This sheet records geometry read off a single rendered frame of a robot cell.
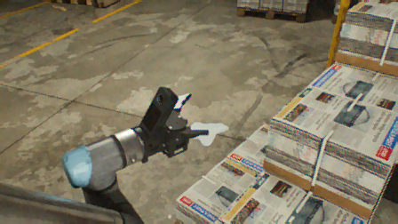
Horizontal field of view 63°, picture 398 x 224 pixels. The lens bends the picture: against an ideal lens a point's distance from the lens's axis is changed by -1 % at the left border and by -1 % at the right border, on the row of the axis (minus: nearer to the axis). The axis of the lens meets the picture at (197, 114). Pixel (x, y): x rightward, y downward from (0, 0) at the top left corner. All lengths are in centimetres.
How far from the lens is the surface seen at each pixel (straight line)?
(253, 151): 168
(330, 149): 107
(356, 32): 154
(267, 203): 113
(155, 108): 69
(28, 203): 51
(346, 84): 141
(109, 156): 67
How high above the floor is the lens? 165
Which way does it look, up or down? 33 degrees down
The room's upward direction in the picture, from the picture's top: straight up
